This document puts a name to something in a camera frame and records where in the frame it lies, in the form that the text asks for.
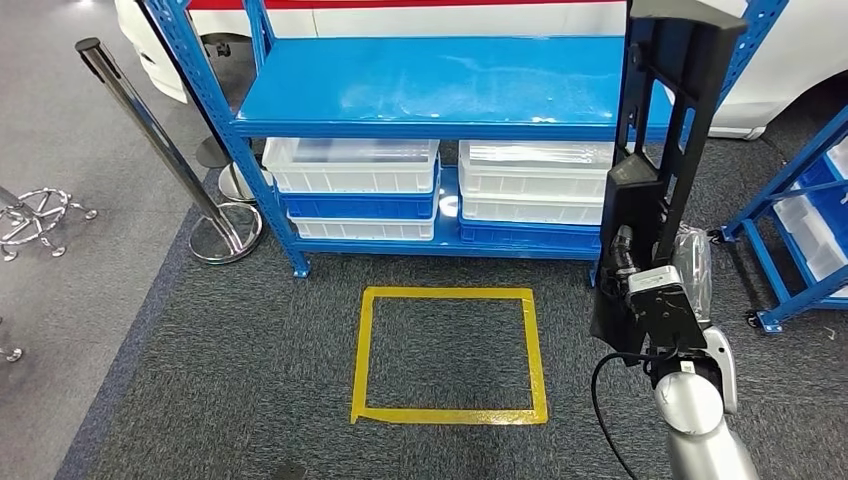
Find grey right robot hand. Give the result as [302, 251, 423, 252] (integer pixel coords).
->
[609, 225, 715, 326]

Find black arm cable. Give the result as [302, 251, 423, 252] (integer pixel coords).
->
[590, 351, 677, 480]

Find black plastic panel part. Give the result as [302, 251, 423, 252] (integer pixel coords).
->
[589, 0, 749, 359]

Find chrome stanchion post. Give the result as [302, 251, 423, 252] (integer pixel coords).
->
[218, 162, 261, 203]
[74, 37, 264, 266]

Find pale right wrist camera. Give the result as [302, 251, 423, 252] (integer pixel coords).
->
[625, 266, 684, 296]

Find blue metal shelf rack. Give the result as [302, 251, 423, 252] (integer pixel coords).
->
[142, 0, 790, 280]

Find white car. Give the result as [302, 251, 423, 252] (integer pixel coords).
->
[113, 0, 848, 142]

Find blue wheeled rack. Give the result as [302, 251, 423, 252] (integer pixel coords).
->
[718, 104, 848, 335]

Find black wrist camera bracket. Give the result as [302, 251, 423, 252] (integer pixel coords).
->
[625, 288, 710, 357]

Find chrome chair base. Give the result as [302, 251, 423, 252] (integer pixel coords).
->
[0, 187, 99, 263]
[0, 316, 24, 364]

